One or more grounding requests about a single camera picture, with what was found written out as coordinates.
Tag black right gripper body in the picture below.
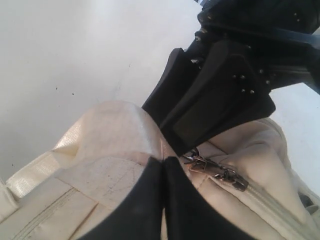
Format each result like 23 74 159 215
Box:
186 0 320 92

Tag cream fabric duffel bag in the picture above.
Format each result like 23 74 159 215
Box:
0 101 320 240

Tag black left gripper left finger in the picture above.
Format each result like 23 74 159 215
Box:
82 157 163 240

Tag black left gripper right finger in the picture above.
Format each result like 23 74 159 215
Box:
162 156 233 240

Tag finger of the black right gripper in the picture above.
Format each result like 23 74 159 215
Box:
142 48 199 123
161 41 276 155

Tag silver metal key ring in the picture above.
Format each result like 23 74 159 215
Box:
183 149 213 173

